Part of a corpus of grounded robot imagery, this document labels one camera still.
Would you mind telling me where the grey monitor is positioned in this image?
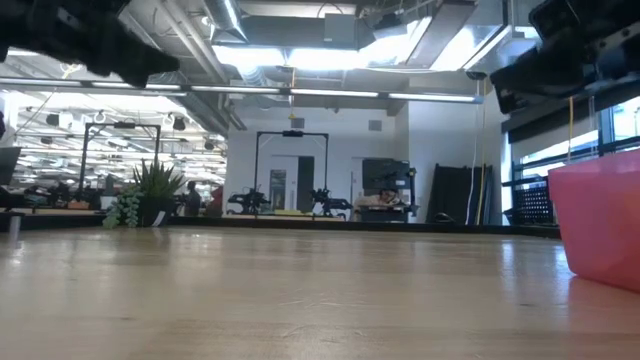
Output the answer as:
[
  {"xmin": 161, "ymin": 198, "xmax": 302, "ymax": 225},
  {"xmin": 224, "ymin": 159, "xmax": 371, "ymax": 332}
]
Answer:
[{"xmin": 0, "ymin": 146, "xmax": 23, "ymax": 187}]

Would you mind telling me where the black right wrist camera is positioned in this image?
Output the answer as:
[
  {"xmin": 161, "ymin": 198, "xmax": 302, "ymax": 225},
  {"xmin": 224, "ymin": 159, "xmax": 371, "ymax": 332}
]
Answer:
[{"xmin": 489, "ymin": 42, "xmax": 599, "ymax": 115}]

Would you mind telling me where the long ceiling light bar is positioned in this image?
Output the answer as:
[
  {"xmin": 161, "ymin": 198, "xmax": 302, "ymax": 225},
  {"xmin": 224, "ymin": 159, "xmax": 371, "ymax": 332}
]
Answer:
[{"xmin": 0, "ymin": 77, "xmax": 485, "ymax": 105}]

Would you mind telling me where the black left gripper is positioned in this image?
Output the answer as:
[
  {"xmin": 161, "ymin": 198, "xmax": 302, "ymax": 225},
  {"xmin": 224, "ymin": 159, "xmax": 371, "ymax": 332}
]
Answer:
[{"xmin": 0, "ymin": 0, "xmax": 181, "ymax": 89}]

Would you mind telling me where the black leaning panel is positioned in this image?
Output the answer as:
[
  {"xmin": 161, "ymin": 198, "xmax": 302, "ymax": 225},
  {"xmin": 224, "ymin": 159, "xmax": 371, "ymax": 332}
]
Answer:
[{"xmin": 431, "ymin": 163, "xmax": 495, "ymax": 225}]

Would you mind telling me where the small green potted plant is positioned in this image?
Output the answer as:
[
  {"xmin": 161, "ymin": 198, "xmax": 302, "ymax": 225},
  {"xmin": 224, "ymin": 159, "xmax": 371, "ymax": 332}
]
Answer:
[{"xmin": 102, "ymin": 158, "xmax": 187, "ymax": 230}]

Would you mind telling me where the red chair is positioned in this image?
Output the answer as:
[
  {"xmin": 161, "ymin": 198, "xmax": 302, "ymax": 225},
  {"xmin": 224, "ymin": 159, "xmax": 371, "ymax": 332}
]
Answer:
[{"xmin": 207, "ymin": 184, "xmax": 225, "ymax": 217}]

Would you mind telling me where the person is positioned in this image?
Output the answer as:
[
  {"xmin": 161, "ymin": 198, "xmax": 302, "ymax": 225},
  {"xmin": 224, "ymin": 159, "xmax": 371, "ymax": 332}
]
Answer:
[
  {"xmin": 367, "ymin": 187, "xmax": 407, "ymax": 208},
  {"xmin": 183, "ymin": 180, "xmax": 203, "ymax": 218}
]

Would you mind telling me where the silver ceiling air duct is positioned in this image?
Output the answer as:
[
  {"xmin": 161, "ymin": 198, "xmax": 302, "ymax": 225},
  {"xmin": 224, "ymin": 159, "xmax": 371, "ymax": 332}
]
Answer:
[{"xmin": 117, "ymin": 0, "xmax": 251, "ymax": 137}]

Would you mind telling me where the dark background desk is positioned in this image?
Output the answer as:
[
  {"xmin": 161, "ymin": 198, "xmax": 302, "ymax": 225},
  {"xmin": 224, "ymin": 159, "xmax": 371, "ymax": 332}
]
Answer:
[{"xmin": 0, "ymin": 206, "xmax": 107, "ymax": 242}]

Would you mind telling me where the pink plastic basket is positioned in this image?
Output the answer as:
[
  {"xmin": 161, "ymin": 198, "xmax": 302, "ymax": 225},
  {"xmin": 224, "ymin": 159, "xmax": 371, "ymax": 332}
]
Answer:
[{"xmin": 547, "ymin": 148, "xmax": 640, "ymax": 294}]

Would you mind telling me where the black wall screen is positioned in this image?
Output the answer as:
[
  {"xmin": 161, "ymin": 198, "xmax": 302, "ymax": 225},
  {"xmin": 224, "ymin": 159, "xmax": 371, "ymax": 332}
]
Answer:
[{"xmin": 361, "ymin": 158, "xmax": 417, "ymax": 191}]

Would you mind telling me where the dark background work table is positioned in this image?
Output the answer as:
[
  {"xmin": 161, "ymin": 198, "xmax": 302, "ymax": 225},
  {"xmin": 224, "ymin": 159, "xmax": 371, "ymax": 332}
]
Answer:
[{"xmin": 355, "ymin": 203, "xmax": 420, "ymax": 224}]

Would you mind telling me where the white hanging cable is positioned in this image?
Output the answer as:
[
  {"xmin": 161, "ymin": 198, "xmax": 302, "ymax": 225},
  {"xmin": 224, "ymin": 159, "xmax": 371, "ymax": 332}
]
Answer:
[{"xmin": 464, "ymin": 79, "xmax": 482, "ymax": 225}]

